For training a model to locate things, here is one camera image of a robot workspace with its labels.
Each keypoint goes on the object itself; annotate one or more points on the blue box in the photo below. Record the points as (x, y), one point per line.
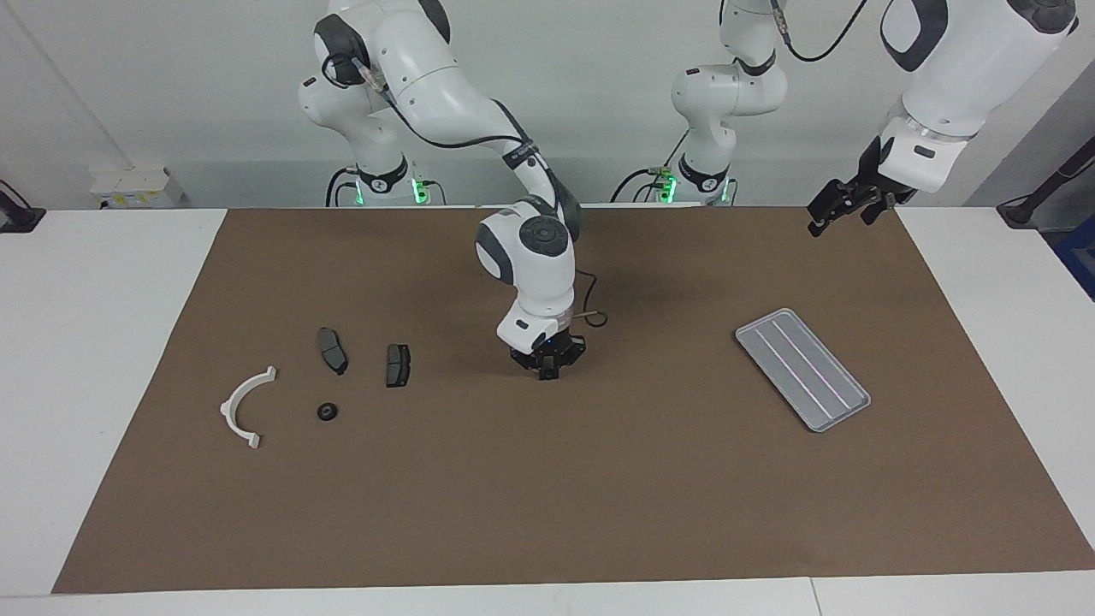
(1080, 257)

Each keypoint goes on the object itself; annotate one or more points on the black clamp mount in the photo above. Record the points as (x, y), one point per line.
(17, 218)

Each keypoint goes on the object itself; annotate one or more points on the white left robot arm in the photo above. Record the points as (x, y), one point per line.
(958, 77)

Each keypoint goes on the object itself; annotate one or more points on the large black bearing gear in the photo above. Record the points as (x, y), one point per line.
(327, 411)

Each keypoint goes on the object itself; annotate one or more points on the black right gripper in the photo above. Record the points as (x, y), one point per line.
(552, 352)

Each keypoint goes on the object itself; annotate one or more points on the brown table mat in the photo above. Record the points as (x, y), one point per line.
(547, 479)

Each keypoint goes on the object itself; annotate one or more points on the curved dark brake pad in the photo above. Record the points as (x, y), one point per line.
(332, 351)

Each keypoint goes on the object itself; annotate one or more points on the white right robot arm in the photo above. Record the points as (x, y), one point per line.
(530, 274)

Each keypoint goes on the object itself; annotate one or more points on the white semicircular bracket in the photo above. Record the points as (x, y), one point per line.
(229, 409)

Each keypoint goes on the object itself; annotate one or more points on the white power box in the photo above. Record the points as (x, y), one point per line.
(137, 188)

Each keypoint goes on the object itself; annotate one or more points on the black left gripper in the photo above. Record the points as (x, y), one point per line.
(874, 175)

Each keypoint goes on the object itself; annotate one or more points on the grey metal tray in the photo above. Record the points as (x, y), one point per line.
(804, 372)

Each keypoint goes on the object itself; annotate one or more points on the rectangular dark brake pad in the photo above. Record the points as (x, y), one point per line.
(399, 366)

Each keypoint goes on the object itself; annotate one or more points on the black stand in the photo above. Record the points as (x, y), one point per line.
(1026, 210)

